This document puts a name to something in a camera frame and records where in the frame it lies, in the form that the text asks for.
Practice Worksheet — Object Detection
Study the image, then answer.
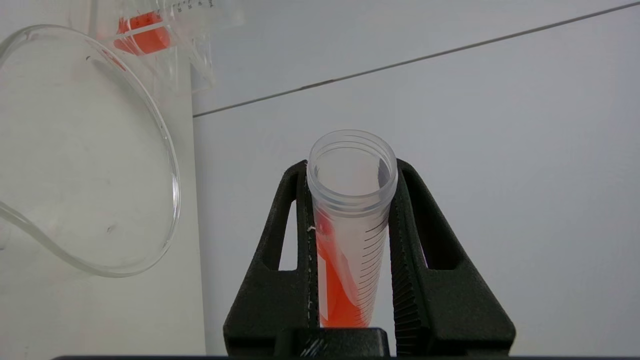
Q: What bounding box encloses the test tube with red pigment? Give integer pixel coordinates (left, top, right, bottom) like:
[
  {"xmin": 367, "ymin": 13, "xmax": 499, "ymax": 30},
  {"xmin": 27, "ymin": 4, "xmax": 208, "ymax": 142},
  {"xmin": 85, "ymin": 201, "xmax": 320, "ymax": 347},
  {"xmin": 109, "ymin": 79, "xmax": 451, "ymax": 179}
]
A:
[
  {"xmin": 94, "ymin": 0, "xmax": 217, "ymax": 58},
  {"xmin": 306, "ymin": 129, "xmax": 399, "ymax": 329}
]

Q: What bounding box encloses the clear acrylic test tube rack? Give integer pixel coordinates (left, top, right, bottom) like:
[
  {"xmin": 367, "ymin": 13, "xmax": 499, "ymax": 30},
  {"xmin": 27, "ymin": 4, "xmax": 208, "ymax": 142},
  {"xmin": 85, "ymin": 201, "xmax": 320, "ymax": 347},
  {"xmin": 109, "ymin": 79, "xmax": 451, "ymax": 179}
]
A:
[{"xmin": 70, "ymin": 0, "xmax": 247, "ymax": 96}]

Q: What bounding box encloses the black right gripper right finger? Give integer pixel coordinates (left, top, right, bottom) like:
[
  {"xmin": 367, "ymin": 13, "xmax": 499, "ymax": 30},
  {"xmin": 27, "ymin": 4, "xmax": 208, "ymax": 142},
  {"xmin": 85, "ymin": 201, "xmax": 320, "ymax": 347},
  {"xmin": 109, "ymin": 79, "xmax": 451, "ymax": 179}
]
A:
[{"xmin": 387, "ymin": 158, "xmax": 517, "ymax": 357}]

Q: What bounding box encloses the clear glass beaker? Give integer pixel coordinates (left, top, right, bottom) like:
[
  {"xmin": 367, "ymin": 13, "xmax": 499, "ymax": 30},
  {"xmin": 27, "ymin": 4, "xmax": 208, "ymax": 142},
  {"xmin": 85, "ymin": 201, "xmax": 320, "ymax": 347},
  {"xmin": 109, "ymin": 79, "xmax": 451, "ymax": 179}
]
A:
[{"xmin": 0, "ymin": 24, "xmax": 182, "ymax": 279}]

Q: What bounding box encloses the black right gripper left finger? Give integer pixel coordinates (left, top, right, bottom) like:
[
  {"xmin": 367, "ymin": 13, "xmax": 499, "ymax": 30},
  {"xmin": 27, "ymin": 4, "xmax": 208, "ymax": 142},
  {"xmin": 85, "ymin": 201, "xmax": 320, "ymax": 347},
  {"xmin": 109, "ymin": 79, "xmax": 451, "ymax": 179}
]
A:
[{"xmin": 223, "ymin": 160, "xmax": 321, "ymax": 357}]

